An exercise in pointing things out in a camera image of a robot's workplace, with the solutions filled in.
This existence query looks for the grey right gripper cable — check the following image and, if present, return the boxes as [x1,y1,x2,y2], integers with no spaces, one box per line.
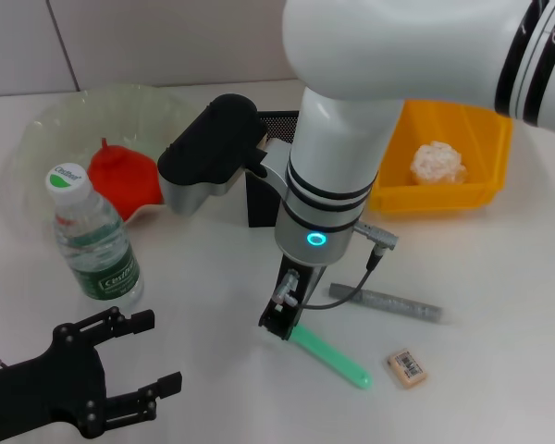
[271,220,400,309]

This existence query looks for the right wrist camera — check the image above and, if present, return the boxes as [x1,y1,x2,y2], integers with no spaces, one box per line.
[156,93,269,216]

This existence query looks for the black mesh pen holder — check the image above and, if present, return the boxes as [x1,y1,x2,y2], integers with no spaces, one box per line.
[243,108,302,228]

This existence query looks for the beige eraser with barcode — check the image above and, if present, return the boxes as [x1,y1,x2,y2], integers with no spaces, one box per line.
[386,349,429,391]

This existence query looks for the translucent green glass fruit plate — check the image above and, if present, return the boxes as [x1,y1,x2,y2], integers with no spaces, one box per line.
[13,82,200,228]

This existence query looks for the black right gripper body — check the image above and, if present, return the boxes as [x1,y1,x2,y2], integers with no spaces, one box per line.
[263,253,327,325]

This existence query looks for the red-orange fruit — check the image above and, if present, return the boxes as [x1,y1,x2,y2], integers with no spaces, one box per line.
[86,137,164,222]

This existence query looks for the white paper ball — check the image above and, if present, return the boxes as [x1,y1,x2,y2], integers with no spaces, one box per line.
[409,141,472,185]

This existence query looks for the yellow plastic bin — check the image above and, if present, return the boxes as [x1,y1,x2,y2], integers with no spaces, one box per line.
[367,99,513,216]

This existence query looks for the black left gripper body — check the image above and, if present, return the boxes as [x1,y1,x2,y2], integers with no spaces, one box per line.
[0,323,110,444]

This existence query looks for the grey marker pen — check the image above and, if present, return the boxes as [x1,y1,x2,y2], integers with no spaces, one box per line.
[326,281,445,325]

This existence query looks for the clear bottle with green label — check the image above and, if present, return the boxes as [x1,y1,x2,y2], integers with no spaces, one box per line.
[44,161,145,306]

